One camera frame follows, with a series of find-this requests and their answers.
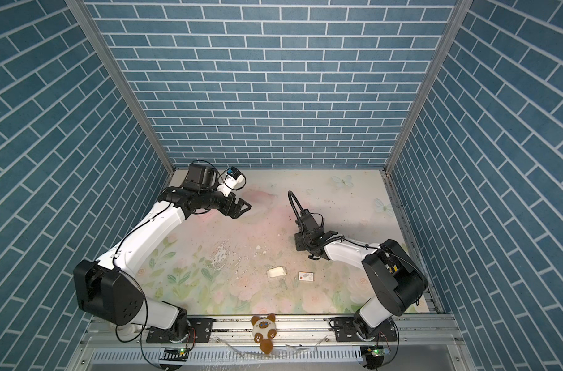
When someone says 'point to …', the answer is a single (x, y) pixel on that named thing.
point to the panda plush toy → (264, 331)
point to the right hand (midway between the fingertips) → (299, 235)
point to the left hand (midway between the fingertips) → (242, 199)
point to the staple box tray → (277, 272)
